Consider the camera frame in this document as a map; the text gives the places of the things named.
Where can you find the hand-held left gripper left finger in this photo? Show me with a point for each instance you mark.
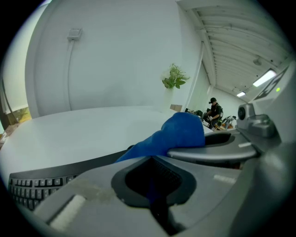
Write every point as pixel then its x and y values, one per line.
pixel 97 203

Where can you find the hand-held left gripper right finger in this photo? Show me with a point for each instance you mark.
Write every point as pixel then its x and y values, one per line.
pixel 208 192

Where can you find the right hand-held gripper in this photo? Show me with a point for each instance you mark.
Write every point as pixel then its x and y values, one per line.
pixel 266 176

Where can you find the blue cloth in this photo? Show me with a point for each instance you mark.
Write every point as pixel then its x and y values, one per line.
pixel 182 132

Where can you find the black keyboard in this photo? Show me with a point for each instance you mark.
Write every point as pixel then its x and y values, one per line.
pixel 34 192

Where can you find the flat cardboard box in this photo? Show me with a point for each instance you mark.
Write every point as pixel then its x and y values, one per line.
pixel 176 107

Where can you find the rectangular ceiling light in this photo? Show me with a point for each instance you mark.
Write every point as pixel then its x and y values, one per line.
pixel 241 94
pixel 264 78

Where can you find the white vase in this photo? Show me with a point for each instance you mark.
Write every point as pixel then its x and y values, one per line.
pixel 168 99

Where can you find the white flower bouquet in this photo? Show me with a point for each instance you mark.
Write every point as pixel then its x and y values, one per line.
pixel 174 76

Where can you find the white wall conduit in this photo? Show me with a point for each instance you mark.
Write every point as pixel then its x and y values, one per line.
pixel 70 76

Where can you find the grey wall junction box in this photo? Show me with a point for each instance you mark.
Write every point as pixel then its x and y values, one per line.
pixel 74 34

